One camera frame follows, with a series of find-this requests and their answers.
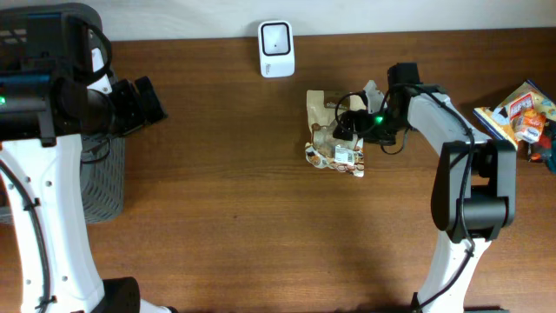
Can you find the black red snack packet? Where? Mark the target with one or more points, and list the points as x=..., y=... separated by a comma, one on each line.
x=543, y=149

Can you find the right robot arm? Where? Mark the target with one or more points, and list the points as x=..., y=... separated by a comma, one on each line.
x=473, y=196

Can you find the brown cookie snack pouch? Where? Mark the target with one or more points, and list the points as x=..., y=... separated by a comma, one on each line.
x=324, y=150

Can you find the dark grey plastic basket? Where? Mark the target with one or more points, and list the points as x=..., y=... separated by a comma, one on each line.
x=102, y=182

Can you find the yellow wet wipes pack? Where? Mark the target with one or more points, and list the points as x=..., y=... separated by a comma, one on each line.
x=499, y=119

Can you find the orange tissue pack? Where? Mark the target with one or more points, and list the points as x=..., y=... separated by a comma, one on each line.
x=528, y=125

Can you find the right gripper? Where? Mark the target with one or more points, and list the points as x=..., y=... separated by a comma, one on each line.
x=354, y=123

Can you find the white barcode scanner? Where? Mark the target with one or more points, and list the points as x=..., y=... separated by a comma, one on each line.
x=276, y=49

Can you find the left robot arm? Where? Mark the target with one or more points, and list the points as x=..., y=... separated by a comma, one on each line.
x=57, y=89

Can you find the blue mouthwash bottle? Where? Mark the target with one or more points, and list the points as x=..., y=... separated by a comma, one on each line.
x=550, y=162

